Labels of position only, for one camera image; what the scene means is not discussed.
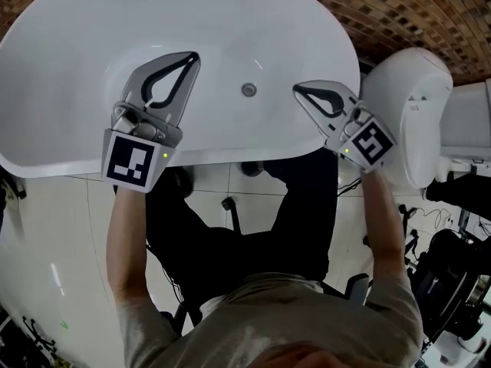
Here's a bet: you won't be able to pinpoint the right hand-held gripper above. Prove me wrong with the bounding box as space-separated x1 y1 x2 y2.
292 80 399 174

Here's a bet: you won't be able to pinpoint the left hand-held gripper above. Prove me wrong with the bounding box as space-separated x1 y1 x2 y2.
101 51 202 194

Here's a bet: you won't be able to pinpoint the person's right forearm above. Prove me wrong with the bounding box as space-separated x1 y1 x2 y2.
359 168 409 307

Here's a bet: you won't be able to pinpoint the person's left forearm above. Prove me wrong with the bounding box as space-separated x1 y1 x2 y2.
106 184 155 307

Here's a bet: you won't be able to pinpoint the white oval bathtub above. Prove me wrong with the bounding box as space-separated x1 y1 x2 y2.
0 0 362 179

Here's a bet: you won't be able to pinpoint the white toilet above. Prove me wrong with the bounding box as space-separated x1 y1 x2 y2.
360 47 455 189

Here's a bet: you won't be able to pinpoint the person's dark shoe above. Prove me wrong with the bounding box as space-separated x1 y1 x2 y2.
240 160 266 178
172 166 195 199

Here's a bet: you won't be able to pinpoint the white cabinet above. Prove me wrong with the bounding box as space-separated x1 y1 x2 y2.
438 77 491 175

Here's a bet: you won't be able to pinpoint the person's black trousers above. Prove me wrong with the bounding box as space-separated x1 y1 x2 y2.
144 147 340 321

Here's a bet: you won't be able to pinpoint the person's grey shirt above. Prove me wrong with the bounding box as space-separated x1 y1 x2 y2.
114 271 425 368

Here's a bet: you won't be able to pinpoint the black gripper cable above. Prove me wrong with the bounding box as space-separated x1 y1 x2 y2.
337 178 364 198

